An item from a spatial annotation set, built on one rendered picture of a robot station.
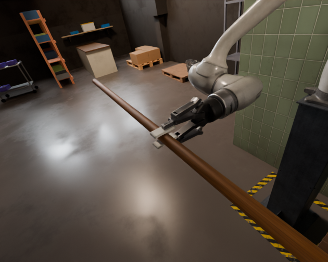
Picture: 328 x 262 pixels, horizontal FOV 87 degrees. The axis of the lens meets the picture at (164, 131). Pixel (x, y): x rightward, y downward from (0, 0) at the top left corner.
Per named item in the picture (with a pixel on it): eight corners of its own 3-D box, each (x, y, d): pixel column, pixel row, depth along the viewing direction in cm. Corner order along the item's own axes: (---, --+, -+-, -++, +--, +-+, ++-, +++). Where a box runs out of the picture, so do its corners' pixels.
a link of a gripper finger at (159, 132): (176, 128, 49) (175, 126, 48) (155, 139, 46) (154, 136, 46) (169, 123, 51) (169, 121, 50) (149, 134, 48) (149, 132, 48)
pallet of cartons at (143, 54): (164, 62, 580) (161, 47, 553) (140, 70, 550) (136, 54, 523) (147, 58, 676) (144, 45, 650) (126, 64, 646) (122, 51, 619)
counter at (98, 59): (100, 62, 770) (93, 41, 723) (118, 71, 588) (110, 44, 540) (83, 67, 744) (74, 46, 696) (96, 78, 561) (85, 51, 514)
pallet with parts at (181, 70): (207, 73, 424) (207, 61, 407) (183, 83, 399) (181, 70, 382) (182, 67, 504) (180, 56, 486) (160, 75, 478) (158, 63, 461)
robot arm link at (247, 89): (236, 120, 59) (208, 104, 67) (264, 103, 65) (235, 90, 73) (243, 93, 52) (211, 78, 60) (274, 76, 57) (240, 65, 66)
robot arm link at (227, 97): (237, 117, 58) (224, 124, 56) (216, 108, 65) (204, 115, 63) (239, 92, 53) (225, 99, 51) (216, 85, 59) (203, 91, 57)
